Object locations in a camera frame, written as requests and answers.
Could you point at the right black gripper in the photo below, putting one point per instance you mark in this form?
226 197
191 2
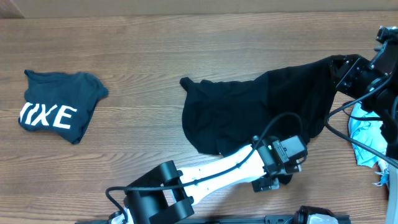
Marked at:
351 75

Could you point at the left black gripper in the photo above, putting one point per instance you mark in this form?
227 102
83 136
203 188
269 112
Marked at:
262 183

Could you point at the plain black t-shirt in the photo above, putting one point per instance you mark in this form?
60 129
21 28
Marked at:
220 117

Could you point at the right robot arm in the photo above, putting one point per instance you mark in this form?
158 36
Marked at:
386 62

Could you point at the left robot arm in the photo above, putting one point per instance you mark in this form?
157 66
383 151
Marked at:
167 194

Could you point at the light blue garment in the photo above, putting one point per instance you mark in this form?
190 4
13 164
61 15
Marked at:
368 133

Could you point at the blue denim garment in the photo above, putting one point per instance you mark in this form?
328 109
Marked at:
383 174

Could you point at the folded black shirt white letters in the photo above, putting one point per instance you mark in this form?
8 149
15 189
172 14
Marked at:
60 102

